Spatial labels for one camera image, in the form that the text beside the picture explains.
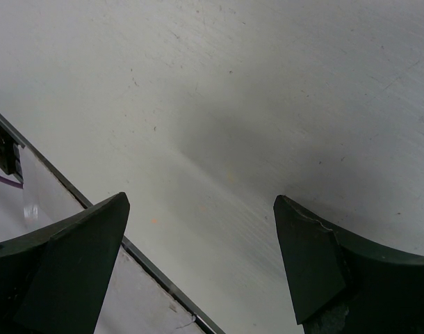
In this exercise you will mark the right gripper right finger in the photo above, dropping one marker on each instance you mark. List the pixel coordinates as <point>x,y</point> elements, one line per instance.
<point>341,282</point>

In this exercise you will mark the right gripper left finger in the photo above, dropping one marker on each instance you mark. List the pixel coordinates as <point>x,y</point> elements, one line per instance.
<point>54,280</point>

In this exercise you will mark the aluminium frame rail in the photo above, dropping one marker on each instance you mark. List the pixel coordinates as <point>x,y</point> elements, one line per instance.
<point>139,298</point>

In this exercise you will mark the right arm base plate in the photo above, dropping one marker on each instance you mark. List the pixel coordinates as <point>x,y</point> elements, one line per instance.
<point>9,155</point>

